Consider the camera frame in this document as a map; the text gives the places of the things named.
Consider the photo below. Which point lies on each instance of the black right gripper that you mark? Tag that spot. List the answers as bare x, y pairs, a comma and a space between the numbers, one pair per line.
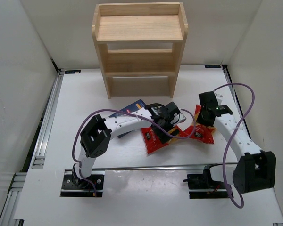
201, 118

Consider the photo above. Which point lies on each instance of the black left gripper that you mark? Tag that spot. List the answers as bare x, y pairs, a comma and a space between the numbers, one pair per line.
165, 131

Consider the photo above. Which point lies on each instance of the red fusilli pasta bag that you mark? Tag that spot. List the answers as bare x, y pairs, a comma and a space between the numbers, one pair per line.
152, 141
202, 133

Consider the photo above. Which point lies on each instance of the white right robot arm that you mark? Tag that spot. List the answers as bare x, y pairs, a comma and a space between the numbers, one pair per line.
255, 169

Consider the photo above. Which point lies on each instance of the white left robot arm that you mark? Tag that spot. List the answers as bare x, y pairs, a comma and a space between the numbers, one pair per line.
96, 132

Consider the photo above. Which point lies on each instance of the wooden three-tier shelf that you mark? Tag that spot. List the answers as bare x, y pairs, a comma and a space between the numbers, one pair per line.
140, 46

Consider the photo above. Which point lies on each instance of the blue Barilla rigatoni box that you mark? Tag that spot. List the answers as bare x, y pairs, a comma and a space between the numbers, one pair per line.
133, 107

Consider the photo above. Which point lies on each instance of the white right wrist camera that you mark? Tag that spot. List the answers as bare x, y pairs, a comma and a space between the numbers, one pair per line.
219, 98

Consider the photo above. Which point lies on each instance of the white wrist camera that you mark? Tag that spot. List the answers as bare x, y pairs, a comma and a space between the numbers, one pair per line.
219, 98
179, 118

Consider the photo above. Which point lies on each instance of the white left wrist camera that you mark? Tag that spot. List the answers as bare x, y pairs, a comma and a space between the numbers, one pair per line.
179, 118

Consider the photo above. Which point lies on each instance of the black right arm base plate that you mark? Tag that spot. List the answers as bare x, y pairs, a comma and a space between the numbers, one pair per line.
201, 185

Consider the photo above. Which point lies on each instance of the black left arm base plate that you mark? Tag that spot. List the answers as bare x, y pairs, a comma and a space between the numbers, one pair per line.
80, 188

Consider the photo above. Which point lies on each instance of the aluminium table rail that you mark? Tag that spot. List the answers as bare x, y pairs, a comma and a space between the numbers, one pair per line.
35, 158

